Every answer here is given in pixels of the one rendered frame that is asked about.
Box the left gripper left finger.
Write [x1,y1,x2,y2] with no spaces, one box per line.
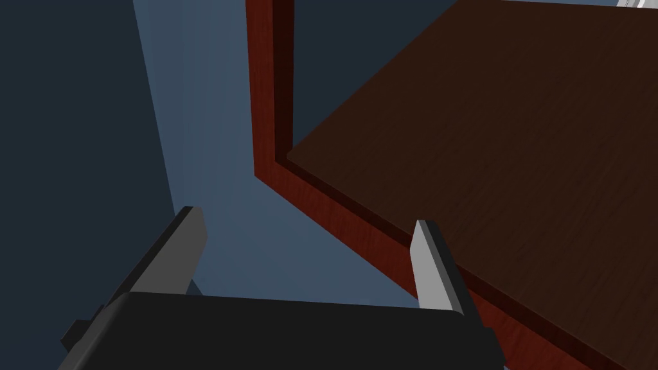
[105,206,209,306]

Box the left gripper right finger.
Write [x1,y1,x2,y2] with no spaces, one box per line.
[409,219,466,317]

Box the dark brown door leaf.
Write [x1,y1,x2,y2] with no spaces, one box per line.
[285,0,658,370]

